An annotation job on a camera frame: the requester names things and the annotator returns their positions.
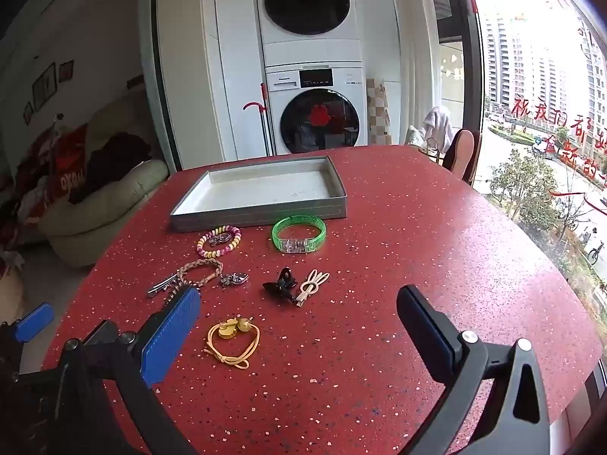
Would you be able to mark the red clothing pile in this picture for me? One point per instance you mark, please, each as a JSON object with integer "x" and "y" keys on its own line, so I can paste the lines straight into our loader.
{"x": 71, "y": 156}

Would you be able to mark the white tall cabinet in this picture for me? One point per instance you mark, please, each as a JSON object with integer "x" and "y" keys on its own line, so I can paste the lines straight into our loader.
{"x": 227, "y": 80}

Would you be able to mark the red lettering window decal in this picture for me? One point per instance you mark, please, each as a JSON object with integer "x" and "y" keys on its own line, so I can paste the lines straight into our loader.
{"x": 521, "y": 108}

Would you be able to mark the cream leather sofa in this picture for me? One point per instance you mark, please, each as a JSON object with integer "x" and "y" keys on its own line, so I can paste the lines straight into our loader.
{"x": 95, "y": 227}

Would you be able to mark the dark clothing pile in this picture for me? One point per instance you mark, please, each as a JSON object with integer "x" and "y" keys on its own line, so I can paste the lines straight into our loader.
{"x": 114, "y": 156}

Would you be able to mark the grey shallow tray box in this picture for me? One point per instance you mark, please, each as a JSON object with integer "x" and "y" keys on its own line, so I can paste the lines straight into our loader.
{"x": 265, "y": 189}

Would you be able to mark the checkered hanging cloth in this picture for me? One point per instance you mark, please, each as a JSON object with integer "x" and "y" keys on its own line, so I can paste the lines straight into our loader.
{"x": 377, "y": 113}

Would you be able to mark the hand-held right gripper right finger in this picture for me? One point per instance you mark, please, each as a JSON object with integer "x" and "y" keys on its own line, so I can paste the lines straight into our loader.
{"x": 427, "y": 324}

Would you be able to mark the brown chair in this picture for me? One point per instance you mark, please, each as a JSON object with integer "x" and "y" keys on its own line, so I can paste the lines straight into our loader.
{"x": 462, "y": 151}

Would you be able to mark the white curtain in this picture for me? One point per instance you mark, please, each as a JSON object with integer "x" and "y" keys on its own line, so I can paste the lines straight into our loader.
{"x": 417, "y": 57}

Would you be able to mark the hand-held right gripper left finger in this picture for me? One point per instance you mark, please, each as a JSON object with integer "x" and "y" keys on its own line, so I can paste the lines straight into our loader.
{"x": 170, "y": 336}

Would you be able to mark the small wall picture frame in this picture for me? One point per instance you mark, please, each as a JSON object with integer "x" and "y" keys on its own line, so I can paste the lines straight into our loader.
{"x": 67, "y": 70}

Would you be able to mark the small silver hair clip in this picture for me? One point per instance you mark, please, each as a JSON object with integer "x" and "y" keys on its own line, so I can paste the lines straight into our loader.
{"x": 219, "y": 239}

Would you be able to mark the white washing machine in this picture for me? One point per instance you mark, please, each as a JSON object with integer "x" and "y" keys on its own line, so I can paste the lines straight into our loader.
{"x": 284, "y": 85}

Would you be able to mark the white plush blanket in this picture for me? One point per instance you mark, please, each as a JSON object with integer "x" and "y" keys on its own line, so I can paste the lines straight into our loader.
{"x": 438, "y": 125}

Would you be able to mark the long silver hair clip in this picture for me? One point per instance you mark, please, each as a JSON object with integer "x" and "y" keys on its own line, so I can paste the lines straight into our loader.
{"x": 161, "y": 286}

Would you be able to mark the large wall picture frame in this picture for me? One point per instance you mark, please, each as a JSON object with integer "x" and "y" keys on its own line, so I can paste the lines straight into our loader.
{"x": 45, "y": 80}

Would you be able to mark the black claw hair clip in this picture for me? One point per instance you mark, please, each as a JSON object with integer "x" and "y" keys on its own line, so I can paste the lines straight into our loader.
{"x": 277, "y": 289}

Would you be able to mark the white stacked dryer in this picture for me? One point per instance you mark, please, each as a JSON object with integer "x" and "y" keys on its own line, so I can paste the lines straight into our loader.
{"x": 308, "y": 45}

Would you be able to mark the beige bunny hair clip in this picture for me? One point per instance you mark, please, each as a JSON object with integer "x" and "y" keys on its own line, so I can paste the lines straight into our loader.
{"x": 308, "y": 289}

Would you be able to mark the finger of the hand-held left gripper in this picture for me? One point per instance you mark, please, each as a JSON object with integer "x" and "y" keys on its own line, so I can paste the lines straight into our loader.
{"x": 33, "y": 322}

